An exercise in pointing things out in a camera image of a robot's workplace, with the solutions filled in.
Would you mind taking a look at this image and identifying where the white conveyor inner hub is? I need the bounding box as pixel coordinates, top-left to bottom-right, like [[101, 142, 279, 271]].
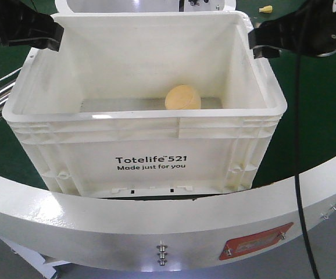
[[55, 0, 237, 14]]

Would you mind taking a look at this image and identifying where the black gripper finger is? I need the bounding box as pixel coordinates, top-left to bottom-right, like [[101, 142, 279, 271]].
[[0, 5, 64, 52]]

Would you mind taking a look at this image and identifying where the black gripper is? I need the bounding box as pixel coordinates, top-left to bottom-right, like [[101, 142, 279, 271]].
[[248, 1, 336, 59]]

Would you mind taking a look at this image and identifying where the yellow plush mango toy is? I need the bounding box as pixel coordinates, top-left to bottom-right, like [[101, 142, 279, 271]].
[[165, 85, 201, 110]]

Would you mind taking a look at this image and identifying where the small yellow toy bottle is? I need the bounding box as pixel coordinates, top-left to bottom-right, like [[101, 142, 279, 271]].
[[259, 5, 273, 14]]

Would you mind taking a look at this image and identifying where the white conveyor outer rim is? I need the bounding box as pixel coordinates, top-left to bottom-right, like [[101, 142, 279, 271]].
[[0, 158, 336, 276]]

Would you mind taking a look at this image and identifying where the red warning label plate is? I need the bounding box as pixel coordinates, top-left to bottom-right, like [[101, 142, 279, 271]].
[[219, 222, 294, 260]]

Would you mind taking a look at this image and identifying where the white plastic tote crate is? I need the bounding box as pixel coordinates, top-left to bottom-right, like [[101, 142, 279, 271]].
[[2, 11, 287, 198]]

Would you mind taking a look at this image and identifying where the black cable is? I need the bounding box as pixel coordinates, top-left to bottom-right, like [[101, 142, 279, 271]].
[[294, 0, 321, 279]]

